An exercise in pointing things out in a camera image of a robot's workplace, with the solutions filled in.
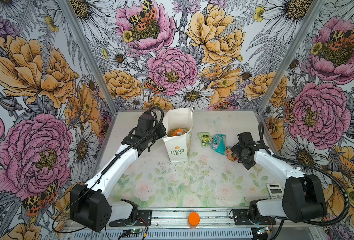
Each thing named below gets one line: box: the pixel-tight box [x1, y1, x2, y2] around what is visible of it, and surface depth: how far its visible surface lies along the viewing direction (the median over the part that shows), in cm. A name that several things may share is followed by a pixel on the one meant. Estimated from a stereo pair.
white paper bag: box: [161, 105, 195, 163], surface depth 87 cm
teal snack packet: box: [211, 134, 227, 155], surface depth 99 cm
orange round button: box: [188, 212, 201, 226], surface depth 68 cm
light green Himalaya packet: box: [198, 132, 212, 148], surface depth 104 cm
